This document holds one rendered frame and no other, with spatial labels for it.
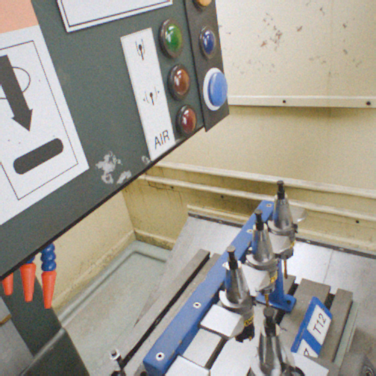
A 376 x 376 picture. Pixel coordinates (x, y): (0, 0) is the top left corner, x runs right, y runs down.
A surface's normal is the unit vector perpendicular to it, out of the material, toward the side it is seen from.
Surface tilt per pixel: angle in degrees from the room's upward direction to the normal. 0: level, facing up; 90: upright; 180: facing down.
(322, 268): 24
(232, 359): 0
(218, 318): 0
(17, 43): 90
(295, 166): 90
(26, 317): 90
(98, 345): 0
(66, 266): 90
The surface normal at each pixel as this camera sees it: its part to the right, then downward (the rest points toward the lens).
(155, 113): 0.82, 0.15
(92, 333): -0.18, -0.86
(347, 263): -0.38, -0.58
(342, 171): -0.54, 0.50
